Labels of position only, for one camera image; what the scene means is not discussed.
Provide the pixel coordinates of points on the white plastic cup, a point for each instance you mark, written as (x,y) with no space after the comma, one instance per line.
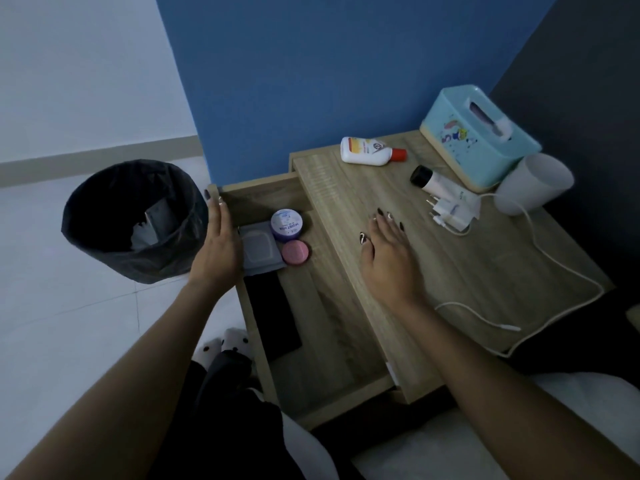
(535,182)

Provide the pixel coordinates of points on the trash bin with black bag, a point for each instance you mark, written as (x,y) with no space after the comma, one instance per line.
(125,264)

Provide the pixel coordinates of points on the wooden nightstand drawer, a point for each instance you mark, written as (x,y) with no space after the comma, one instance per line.
(330,334)

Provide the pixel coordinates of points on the person's right little finger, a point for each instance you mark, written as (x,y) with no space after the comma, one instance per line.
(404,237)

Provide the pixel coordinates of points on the light blue tissue box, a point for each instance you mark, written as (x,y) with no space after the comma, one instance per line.
(475,139)

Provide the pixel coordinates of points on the flat black pouch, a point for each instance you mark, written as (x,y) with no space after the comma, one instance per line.
(272,314)

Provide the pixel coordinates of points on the white polka dot slippers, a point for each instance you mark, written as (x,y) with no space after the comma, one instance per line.
(230,342)

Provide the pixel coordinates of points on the person's left hand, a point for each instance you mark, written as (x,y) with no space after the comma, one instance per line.
(217,259)

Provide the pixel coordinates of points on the wooden nightstand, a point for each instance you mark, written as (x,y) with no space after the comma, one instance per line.
(465,274)

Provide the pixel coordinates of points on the crumpled grey paper trash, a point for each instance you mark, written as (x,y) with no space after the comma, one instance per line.
(155,227)

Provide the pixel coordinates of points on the person's right hand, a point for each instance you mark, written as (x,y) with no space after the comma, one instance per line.
(392,272)

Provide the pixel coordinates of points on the person's right thumb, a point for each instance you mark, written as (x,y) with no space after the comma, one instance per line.
(366,245)

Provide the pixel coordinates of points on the person's left fingers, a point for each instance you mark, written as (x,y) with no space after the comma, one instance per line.
(216,219)

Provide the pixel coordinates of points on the white lotion bottle red cap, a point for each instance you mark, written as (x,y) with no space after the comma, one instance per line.
(367,151)

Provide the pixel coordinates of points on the person's left forearm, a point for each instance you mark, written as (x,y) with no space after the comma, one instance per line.
(130,389)

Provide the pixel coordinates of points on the pink round compact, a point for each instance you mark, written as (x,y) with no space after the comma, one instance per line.
(295,252)

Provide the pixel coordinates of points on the grey wipes packet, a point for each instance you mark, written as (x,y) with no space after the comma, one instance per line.
(260,249)

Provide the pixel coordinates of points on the white charger plug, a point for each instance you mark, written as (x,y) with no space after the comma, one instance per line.
(452,212)

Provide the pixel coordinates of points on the white tube black cap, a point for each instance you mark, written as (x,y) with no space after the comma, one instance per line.
(445,187)

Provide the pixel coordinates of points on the person's right forearm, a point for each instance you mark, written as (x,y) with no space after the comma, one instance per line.
(500,409)

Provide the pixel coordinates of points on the person's black clothing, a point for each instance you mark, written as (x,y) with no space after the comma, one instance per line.
(235,424)

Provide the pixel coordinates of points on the person's right middle finger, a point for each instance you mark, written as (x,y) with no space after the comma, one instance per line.
(384,225)

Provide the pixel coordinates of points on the purple round cream jar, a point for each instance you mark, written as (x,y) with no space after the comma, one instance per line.
(286,224)

